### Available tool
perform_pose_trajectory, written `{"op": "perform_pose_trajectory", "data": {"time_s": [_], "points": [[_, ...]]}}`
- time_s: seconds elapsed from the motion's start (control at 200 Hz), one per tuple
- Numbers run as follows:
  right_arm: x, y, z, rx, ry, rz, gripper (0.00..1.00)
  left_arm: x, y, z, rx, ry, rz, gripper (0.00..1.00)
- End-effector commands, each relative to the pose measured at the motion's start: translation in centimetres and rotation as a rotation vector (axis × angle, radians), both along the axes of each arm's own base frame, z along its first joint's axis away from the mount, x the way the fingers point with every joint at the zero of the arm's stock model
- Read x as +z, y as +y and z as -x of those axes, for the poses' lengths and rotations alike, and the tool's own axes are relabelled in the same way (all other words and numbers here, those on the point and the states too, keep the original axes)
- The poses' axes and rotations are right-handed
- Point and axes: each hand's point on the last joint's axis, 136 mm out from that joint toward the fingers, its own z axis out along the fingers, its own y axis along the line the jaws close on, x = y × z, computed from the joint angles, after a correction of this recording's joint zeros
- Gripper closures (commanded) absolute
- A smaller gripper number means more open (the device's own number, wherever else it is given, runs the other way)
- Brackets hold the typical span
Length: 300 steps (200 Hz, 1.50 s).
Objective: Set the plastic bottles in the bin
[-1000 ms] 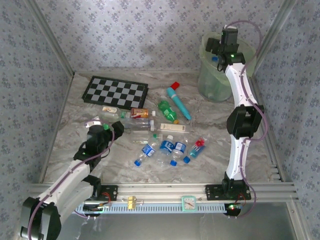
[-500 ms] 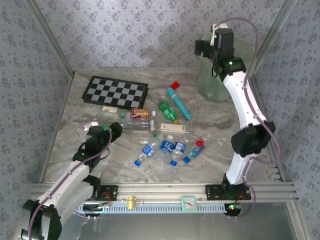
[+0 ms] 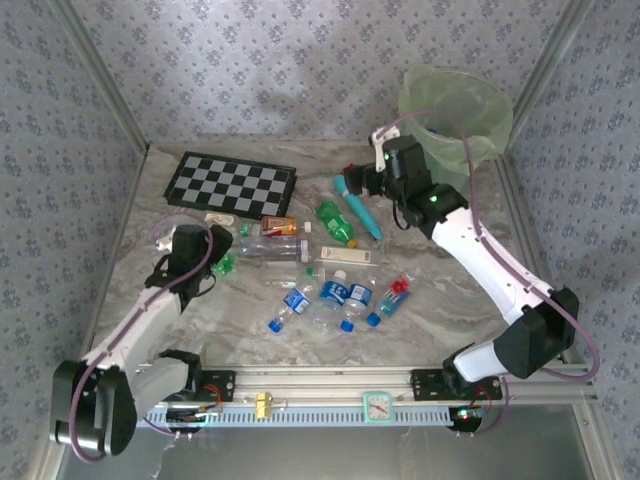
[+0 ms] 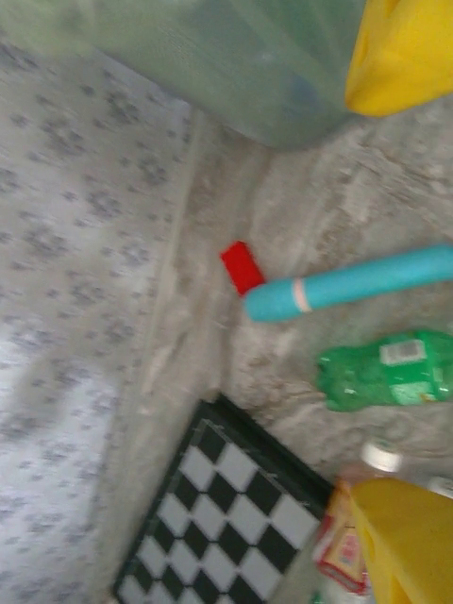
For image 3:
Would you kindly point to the small green plastic bottle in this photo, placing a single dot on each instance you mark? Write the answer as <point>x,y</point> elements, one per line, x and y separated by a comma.
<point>226,265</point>

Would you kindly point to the blue toy microphone red top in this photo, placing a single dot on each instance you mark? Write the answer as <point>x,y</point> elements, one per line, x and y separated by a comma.
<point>362,215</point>

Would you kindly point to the large clear bottle white cap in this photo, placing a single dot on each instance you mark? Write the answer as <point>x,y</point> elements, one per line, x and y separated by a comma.
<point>270,248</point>

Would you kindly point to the blue label water bottle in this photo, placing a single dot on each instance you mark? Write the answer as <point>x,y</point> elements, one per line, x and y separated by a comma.
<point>297,300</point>
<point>359,295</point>

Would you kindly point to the blue label bottle white cap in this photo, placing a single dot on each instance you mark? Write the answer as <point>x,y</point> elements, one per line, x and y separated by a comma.
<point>332,294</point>

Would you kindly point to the red and blue label bottle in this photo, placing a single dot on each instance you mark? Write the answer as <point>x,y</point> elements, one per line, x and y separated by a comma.
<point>395,297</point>

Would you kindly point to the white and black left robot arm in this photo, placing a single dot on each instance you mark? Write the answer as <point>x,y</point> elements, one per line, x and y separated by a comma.
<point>140,320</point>

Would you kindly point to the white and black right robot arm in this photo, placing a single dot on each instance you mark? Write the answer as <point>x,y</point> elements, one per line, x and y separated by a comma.
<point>480,255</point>

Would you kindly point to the grey mesh waste bin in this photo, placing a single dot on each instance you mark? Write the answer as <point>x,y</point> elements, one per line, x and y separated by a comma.
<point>437,167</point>

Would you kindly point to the green bag trash bin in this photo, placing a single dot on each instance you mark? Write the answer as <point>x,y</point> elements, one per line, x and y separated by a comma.
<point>495,115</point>

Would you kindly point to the blue plastic bottle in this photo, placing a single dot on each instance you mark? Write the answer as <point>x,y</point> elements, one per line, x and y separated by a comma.
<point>431,131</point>

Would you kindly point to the black and grey chessboard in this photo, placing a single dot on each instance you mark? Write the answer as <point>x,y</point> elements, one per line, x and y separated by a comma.
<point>225,182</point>

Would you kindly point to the orange label tea bottle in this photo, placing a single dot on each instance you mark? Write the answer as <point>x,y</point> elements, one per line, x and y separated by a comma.
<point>277,226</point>

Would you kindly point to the clear bottle green cap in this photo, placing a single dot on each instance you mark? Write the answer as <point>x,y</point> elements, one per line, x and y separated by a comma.
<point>280,274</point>

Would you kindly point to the brass padlock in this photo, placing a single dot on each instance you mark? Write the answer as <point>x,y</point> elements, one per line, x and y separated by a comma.
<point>264,404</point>

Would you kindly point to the black controller board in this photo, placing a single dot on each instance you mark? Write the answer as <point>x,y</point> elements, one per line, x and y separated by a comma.
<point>467,416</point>
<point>195,416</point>

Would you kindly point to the mint green square clock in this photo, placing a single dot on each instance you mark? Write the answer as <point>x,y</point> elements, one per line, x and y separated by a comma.
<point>378,407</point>

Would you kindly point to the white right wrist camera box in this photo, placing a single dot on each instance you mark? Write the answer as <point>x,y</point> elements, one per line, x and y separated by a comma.
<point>384,135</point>

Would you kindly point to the aluminium table side rail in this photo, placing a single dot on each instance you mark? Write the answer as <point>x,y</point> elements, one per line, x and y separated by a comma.
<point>522,220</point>
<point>120,225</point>

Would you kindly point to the aluminium frame post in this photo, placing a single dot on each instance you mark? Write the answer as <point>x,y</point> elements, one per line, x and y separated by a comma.
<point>549,75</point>
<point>102,75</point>

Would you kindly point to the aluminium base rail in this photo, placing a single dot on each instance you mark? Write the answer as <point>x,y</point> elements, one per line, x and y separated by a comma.
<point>325,385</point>

